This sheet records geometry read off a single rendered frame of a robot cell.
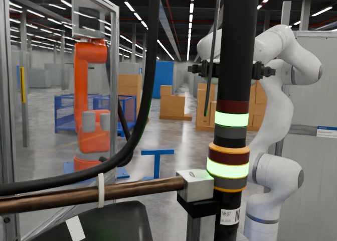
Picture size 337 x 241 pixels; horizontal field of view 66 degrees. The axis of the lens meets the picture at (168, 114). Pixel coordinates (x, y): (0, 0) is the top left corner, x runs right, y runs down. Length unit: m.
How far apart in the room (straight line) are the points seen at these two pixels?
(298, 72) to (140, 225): 0.81
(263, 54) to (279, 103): 0.28
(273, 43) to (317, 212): 1.76
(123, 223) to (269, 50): 0.62
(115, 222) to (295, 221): 2.09
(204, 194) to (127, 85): 8.05
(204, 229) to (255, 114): 8.31
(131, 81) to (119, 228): 7.89
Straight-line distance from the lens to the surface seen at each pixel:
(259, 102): 8.52
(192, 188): 0.26
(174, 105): 9.55
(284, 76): 1.08
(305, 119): 2.17
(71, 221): 0.41
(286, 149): 2.19
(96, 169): 0.24
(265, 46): 0.82
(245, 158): 0.28
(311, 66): 1.05
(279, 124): 1.02
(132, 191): 0.25
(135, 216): 0.44
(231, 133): 0.27
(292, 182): 0.98
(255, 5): 0.28
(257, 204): 1.04
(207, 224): 0.29
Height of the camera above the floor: 1.65
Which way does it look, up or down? 9 degrees down
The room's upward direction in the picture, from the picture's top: 2 degrees clockwise
